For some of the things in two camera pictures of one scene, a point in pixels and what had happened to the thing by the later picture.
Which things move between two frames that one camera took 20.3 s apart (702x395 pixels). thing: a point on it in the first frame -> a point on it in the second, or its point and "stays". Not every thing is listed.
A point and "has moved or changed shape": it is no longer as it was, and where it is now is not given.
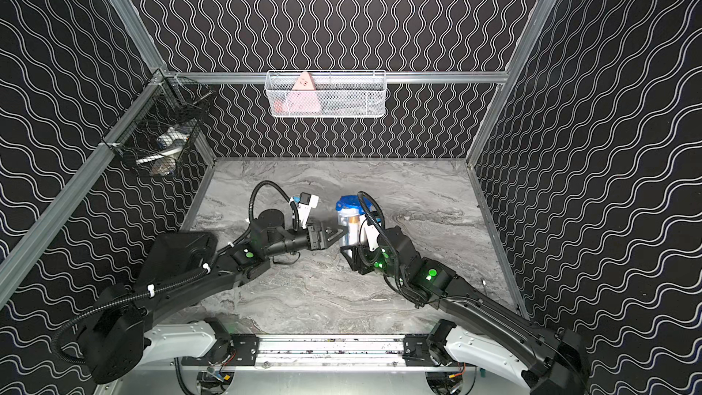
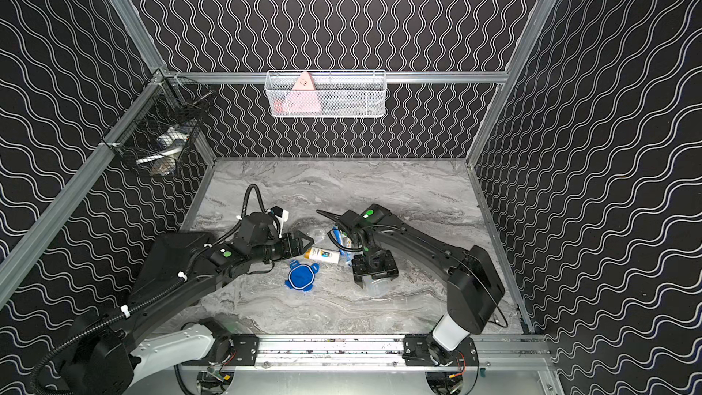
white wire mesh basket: x=325 y=93 stays
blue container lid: x=352 y=201 -> x=301 y=276
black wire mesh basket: x=162 y=126 stays
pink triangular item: x=303 y=97 stays
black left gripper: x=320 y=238 -> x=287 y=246
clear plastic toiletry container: x=357 y=233 has moved or changed shape
